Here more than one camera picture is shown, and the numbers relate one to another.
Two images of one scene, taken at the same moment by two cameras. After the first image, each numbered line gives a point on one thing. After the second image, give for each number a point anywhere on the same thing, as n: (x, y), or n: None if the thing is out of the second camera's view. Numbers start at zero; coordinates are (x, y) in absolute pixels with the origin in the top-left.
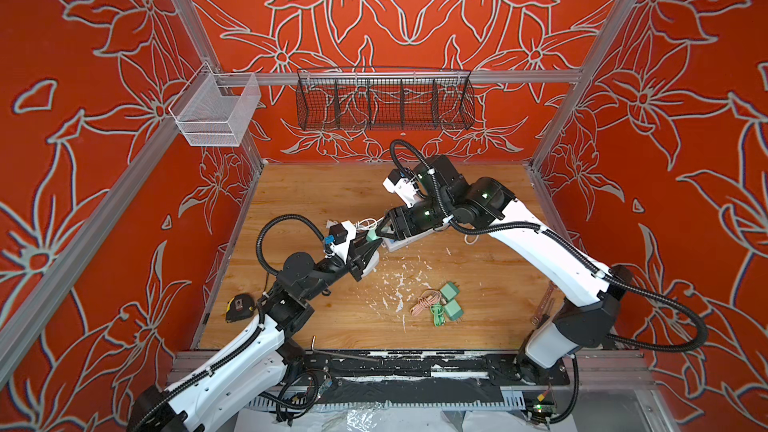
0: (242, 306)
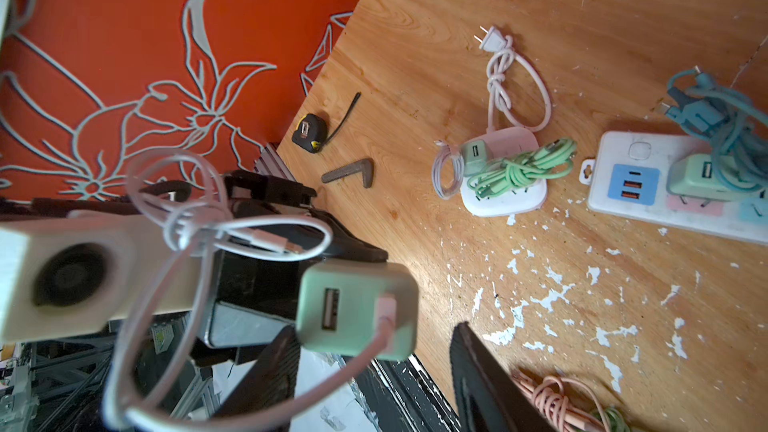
0: (311, 131)
